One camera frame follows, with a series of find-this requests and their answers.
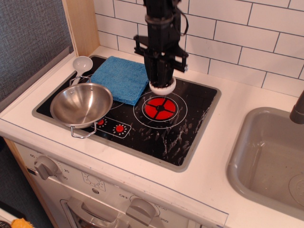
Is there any grey right oven knob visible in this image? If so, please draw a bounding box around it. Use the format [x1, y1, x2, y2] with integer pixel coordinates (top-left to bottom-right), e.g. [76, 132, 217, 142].
[126, 198, 156, 226]

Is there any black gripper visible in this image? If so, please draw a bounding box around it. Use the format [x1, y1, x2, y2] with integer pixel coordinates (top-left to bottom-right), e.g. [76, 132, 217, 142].
[133, 20, 189, 86]

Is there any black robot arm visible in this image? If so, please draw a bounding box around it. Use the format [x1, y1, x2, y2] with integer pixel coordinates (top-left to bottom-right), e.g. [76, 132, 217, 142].
[134, 0, 189, 88]

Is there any white toy mushroom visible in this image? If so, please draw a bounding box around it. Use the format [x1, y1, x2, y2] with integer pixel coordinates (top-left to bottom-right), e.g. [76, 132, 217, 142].
[149, 77, 177, 96]

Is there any grey faucet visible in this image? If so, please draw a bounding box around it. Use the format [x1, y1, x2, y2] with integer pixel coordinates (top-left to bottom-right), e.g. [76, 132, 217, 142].
[289, 91, 304, 124]

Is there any stainless steel bowl with handles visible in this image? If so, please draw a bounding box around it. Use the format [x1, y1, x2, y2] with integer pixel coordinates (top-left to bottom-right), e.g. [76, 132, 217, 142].
[50, 76, 113, 139]

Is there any grey left oven knob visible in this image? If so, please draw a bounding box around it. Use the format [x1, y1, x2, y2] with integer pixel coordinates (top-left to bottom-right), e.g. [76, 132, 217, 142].
[34, 156, 58, 180]

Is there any yellow object at corner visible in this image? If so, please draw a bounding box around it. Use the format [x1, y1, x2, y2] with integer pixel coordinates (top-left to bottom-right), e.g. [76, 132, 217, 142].
[10, 218, 33, 228]

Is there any grey sink basin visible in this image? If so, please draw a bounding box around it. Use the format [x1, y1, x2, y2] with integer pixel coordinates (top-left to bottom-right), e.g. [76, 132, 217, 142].
[227, 107, 304, 220]

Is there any blue folded towel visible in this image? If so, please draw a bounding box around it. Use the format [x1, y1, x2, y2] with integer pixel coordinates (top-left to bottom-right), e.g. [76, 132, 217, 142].
[91, 56, 149, 106]

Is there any grey oven door handle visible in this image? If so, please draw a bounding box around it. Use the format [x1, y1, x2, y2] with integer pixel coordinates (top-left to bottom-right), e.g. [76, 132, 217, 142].
[66, 198, 130, 228]

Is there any white plastic ladle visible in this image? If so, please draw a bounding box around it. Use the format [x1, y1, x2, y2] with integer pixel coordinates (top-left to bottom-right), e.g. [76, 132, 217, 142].
[71, 56, 93, 86]

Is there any grey oven knob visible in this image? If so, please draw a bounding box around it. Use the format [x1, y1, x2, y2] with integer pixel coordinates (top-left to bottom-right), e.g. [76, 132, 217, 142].
[126, 198, 156, 226]
[34, 156, 58, 180]

